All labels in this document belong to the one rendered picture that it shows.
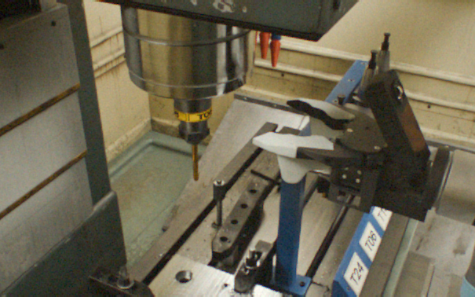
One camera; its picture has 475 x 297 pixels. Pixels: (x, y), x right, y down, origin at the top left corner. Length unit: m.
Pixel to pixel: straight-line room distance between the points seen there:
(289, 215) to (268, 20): 0.61
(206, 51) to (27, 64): 0.54
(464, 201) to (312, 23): 0.26
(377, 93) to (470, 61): 1.10
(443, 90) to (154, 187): 1.02
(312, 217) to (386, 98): 0.79
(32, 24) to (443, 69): 1.12
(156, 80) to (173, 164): 1.45
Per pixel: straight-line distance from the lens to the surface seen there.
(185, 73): 0.60
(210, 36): 0.59
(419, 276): 1.48
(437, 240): 1.61
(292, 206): 1.01
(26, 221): 1.20
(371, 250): 1.23
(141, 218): 1.82
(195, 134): 0.71
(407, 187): 0.64
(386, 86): 0.57
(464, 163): 0.61
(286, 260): 1.10
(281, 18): 0.46
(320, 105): 0.68
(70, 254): 1.38
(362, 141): 0.61
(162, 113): 2.16
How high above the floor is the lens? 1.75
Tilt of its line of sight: 33 degrees down
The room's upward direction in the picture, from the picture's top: 1 degrees clockwise
